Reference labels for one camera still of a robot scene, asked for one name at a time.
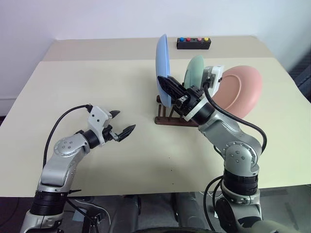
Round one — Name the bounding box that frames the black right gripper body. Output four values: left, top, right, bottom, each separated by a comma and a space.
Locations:
174, 84, 207, 117

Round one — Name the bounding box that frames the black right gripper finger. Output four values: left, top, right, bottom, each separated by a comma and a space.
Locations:
157, 75, 187, 100

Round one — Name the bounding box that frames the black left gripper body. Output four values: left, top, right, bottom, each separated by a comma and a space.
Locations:
101, 124, 121, 145

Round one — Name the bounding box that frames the green plastic plate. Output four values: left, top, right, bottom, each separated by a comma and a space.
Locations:
182, 55, 206, 89

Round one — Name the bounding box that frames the blue plastic plate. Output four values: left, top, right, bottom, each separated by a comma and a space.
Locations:
155, 33, 172, 107

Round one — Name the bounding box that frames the pink plastic plate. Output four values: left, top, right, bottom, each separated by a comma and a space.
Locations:
211, 65, 263, 119

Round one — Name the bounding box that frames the brown wooden dish rack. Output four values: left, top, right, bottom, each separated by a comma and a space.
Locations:
155, 95, 202, 127

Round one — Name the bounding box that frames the black button box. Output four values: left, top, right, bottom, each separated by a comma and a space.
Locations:
176, 36, 211, 50

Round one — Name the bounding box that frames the dark grey rounded shape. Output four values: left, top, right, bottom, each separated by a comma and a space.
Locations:
171, 192, 207, 229

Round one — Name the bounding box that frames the black mesh chair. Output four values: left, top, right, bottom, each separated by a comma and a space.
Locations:
288, 55, 311, 103

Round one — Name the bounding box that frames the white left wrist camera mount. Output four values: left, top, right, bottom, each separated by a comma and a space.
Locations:
87, 106, 113, 146

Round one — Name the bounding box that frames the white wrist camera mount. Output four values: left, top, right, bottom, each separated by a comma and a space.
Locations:
182, 65, 224, 122
87, 106, 113, 146

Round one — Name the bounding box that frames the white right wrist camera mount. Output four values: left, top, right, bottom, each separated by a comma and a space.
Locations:
182, 65, 224, 122

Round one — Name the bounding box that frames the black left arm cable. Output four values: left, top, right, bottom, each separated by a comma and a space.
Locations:
43, 104, 92, 168

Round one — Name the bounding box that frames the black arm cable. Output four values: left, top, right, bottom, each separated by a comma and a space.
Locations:
43, 104, 92, 168
203, 80, 268, 154

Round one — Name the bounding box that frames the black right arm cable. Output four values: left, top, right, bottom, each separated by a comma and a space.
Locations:
203, 80, 268, 154

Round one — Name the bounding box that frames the black robot torso cable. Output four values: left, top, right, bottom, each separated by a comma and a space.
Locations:
203, 175, 226, 220

